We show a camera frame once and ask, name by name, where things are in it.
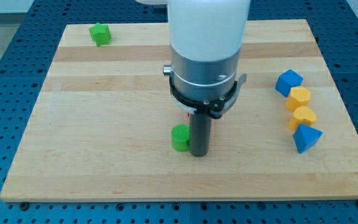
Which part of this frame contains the black clamp ring mount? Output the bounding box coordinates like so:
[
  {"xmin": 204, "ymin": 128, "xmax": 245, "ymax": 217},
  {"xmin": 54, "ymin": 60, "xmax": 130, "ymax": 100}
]
[{"xmin": 169, "ymin": 73, "xmax": 247, "ymax": 119}]

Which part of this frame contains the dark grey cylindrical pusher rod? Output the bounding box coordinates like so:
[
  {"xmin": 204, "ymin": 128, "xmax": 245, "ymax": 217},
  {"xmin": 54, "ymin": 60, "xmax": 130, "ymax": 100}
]
[{"xmin": 189, "ymin": 114, "xmax": 211, "ymax": 157}]

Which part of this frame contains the green cylinder block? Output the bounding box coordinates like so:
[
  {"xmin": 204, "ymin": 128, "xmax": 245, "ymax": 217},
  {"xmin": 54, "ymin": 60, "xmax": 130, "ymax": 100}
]
[{"xmin": 171, "ymin": 124, "xmax": 190, "ymax": 152}]

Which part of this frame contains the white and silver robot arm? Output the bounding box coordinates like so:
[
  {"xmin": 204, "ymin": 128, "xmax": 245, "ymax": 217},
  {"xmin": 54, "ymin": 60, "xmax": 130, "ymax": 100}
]
[{"xmin": 163, "ymin": 0, "xmax": 250, "ymax": 157}]

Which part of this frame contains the green star block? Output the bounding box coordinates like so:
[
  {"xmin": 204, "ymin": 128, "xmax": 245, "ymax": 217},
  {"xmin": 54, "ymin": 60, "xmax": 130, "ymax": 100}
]
[{"xmin": 88, "ymin": 23, "xmax": 111, "ymax": 47}]

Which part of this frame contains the blue cube block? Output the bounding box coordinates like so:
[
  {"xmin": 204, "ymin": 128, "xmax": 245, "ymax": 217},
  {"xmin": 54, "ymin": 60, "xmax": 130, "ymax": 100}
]
[{"xmin": 275, "ymin": 70, "xmax": 303, "ymax": 97}]

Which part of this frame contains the yellow hexagon block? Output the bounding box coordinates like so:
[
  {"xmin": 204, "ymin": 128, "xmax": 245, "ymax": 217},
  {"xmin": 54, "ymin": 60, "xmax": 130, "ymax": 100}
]
[{"xmin": 286, "ymin": 86, "xmax": 311, "ymax": 111}]

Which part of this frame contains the yellow heart block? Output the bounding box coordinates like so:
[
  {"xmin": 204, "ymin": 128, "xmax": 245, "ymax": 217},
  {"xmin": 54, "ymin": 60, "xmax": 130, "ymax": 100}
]
[{"xmin": 288, "ymin": 106, "xmax": 317, "ymax": 130}]

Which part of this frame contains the blue triangle block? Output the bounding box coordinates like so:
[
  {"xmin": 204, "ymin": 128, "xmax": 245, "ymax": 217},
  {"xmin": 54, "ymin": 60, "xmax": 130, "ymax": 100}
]
[{"xmin": 293, "ymin": 124, "xmax": 323, "ymax": 154}]

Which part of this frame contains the wooden board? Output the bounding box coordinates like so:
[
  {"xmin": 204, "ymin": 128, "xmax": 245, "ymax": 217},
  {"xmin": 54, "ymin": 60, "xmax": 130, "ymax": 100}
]
[{"xmin": 0, "ymin": 19, "xmax": 358, "ymax": 203}]

